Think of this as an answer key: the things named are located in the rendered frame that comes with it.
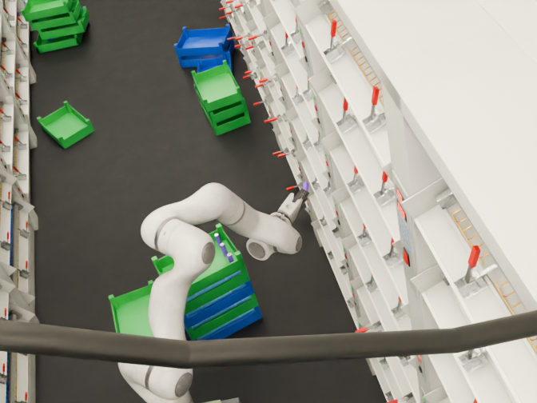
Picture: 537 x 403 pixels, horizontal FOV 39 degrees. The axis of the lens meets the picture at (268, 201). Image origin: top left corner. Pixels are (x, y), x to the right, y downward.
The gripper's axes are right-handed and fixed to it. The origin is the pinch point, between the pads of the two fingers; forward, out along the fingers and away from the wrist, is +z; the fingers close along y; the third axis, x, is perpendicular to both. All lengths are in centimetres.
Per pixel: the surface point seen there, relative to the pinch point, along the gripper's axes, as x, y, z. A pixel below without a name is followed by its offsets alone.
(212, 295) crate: -17, 56, -13
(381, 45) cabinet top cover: 23, -112, -80
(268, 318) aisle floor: 3, 73, 5
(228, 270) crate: -15.4, 45.1, -7.4
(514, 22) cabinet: 40, -121, -71
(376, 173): 28, -70, -57
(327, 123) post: 6, -54, -28
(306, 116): -10.4, -23.7, 9.8
